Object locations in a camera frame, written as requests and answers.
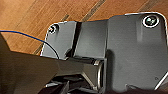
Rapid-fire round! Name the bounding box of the dark robot torso link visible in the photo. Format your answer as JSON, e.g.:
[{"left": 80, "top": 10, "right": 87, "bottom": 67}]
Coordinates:
[{"left": 0, "top": 33, "right": 102, "bottom": 94}]

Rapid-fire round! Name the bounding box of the thin blue cable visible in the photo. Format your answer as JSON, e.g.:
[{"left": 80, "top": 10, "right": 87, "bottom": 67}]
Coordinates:
[{"left": 0, "top": 30, "right": 61, "bottom": 61}]

